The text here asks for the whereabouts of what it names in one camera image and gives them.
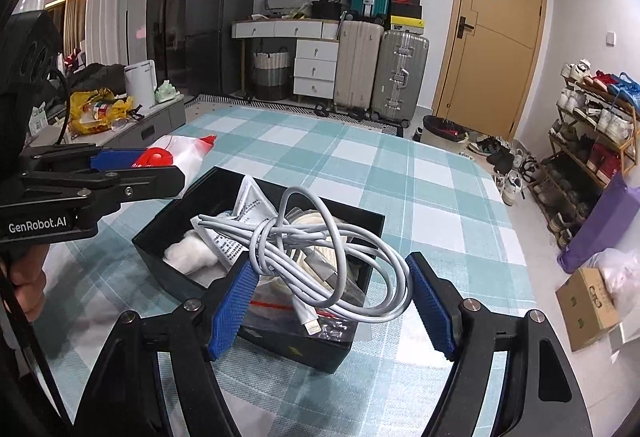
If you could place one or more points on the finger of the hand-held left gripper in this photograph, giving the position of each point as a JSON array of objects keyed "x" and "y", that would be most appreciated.
[
  {"x": 145, "y": 184},
  {"x": 125, "y": 159}
]

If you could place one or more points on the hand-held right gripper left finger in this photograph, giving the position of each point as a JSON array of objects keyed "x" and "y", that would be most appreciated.
[{"x": 232, "y": 307}]

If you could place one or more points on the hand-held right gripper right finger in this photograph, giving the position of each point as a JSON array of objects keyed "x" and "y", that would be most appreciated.
[{"x": 432, "y": 302}]

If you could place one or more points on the clear zip bag beige coil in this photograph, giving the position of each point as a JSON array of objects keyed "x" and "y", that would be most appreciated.
[{"x": 270, "y": 297}]

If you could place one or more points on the red and white packet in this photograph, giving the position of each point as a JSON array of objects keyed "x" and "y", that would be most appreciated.
[{"x": 192, "y": 154}]

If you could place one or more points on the white medicine packet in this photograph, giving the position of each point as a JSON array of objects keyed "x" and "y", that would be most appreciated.
[{"x": 225, "y": 242}]

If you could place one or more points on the black cardboard box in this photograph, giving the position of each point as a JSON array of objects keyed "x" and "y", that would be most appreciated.
[{"x": 170, "y": 274}]

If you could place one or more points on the white plush toy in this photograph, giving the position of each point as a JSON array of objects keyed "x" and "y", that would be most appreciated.
[{"x": 187, "y": 252}]

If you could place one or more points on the person's left hand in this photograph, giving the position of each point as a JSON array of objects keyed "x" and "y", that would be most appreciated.
[{"x": 30, "y": 277}]

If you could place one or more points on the grey bench cabinet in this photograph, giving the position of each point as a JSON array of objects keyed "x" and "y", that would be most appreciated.
[{"x": 160, "y": 119}]

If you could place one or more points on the yellow plastic bag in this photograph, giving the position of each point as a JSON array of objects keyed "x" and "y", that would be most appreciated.
[{"x": 95, "y": 109}]

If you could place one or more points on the white appliance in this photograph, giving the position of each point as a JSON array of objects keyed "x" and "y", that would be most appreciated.
[{"x": 140, "y": 84}]

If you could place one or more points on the pale green bag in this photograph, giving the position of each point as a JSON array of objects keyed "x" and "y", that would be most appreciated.
[{"x": 166, "y": 93}]

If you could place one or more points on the dark clothing pile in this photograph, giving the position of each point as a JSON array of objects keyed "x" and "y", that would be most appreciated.
[{"x": 100, "y": 77}]

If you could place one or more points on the checked teal tablecloth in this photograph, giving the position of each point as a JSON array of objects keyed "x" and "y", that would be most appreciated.
[{"x": 425, "y": 197}]

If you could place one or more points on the beige curtain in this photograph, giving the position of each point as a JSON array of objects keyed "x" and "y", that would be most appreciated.
[{"x": 70, "y": 22}]

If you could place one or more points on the brown cardboard box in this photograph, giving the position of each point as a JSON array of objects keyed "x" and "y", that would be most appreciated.
[{"x": 585, "y": 307}]

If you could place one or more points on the group of loose shoes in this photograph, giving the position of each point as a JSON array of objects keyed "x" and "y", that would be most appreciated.
[{"x": 505, "y": 167}]

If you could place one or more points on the white curtain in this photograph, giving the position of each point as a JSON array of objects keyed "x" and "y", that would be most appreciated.
[{"x": 107, "y": 7}]

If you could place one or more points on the dark glass wardrobe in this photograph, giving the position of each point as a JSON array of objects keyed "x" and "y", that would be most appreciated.
[{"x": 172, "y": 7}]

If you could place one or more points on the woven laundry basket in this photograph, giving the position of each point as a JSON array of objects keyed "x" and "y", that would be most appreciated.
[{"x": 271, "y": 72}]

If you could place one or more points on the dark grey refrigerator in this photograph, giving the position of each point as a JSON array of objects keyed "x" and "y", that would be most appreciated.
[{"x": 220, "y": 17}]

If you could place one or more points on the purple bag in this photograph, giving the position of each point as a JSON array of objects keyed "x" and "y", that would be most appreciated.
[{"x": 600, "y": 227}]

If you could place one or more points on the clear plastic bag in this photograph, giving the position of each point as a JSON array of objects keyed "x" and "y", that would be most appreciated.
[{"x": 622, "y": 277}]

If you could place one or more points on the white desk with drawers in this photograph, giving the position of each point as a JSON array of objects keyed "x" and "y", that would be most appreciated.
[{"x": 315, "y": 62}]

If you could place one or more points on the wooden shoe rack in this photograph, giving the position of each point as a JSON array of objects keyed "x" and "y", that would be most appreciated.
[{"x": 585, "y": 152}]

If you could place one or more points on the silver suitcase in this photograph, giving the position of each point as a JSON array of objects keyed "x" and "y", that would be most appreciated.
[{"x": 400, "y": 77}]

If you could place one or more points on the beige suitcase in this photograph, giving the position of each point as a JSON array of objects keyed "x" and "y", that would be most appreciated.
[{"x": 357, "y": 67}]

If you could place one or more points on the wooden door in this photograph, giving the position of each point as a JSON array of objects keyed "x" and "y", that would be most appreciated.
[{"x": 490, "y": 32}]

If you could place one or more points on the stack of shoe boxes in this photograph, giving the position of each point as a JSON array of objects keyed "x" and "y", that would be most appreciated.
[{"x": 407, "y": 2}]

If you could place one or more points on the white wall switch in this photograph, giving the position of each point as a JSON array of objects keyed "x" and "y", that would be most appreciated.
[{"x": 610, "y": 38}]

